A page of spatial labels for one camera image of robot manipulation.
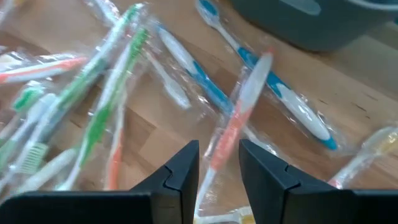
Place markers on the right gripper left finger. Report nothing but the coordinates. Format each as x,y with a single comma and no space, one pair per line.
174,193

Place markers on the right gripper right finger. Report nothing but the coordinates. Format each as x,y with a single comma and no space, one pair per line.
273,196

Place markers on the blue toothbrush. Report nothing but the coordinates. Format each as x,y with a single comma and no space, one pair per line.
295,105
211,90

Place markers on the dark grey plastic bin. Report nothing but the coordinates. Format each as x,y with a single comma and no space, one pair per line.
326,28

